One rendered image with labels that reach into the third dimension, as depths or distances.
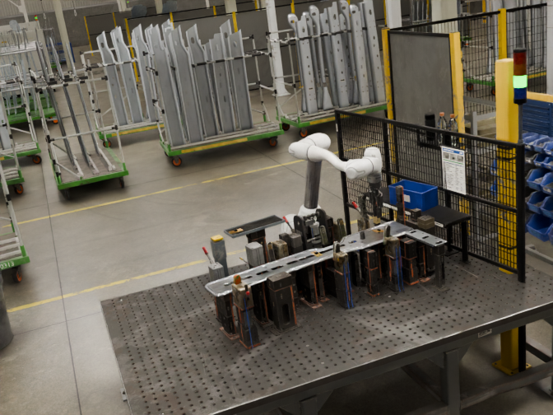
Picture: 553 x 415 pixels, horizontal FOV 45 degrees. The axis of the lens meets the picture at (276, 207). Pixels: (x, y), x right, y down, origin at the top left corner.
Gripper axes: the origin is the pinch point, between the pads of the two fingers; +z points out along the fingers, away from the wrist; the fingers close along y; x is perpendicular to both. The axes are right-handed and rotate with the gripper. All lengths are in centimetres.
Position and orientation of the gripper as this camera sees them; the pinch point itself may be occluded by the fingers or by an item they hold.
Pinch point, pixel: (377, 212)
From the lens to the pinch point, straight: 422.9
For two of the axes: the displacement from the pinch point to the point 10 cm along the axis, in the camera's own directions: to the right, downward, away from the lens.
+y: 4.8, 2.3, -8.5
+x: 8.7, -2.6, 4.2
